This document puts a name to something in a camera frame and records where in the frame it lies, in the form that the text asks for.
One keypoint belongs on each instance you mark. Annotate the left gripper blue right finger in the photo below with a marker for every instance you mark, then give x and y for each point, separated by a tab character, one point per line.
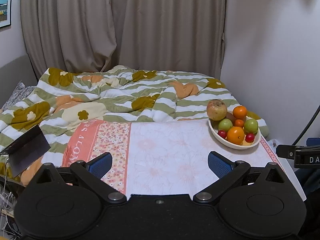
229	174

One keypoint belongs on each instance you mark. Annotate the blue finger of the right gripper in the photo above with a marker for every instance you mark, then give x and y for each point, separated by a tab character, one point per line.
313	141

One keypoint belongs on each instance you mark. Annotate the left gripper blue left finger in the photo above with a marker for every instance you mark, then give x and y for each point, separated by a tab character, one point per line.
90	175

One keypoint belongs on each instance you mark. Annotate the green apple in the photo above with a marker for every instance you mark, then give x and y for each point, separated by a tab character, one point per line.
225	125
251	126

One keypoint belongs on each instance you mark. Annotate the yellow-brown apple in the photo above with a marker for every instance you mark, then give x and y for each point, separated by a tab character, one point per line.
216	110

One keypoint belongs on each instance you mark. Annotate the orange mandarin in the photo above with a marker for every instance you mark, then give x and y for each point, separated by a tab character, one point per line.
240	112

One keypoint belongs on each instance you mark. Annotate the red cherry tomato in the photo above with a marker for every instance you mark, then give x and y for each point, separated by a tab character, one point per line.
222	134

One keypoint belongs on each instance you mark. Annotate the white oval fruit bowl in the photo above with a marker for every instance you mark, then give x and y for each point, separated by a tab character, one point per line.
213	126

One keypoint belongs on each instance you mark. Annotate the large orange in bowl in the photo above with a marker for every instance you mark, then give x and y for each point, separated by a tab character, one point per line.
236	135

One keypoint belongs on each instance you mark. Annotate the red tomato in bowl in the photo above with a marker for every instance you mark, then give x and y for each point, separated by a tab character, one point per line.
250	137

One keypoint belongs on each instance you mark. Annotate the green apple in bowl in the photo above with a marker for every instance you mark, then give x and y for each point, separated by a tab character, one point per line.
225	125

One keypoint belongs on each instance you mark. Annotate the small mandarin in bowl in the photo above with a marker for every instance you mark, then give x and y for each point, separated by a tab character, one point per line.
239	123

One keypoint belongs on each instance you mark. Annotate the brown kiwi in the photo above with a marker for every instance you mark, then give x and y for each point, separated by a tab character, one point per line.
231	117

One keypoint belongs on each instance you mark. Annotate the pink floral table cloth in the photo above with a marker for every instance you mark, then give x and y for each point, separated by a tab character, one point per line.
161	158

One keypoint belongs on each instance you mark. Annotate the green striped floral blanket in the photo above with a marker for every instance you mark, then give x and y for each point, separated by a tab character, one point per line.
61	101

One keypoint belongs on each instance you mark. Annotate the grey patterned pillow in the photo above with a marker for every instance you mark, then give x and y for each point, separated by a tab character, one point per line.
20	92

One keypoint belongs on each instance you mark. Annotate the grey sofa backrest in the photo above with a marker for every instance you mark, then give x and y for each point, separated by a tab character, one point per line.
20	69

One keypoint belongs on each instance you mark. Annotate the beige curtain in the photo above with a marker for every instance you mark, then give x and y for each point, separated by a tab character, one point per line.
96	35

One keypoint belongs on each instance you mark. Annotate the framed wall picture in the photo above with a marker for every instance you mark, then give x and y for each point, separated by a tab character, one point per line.
5	13

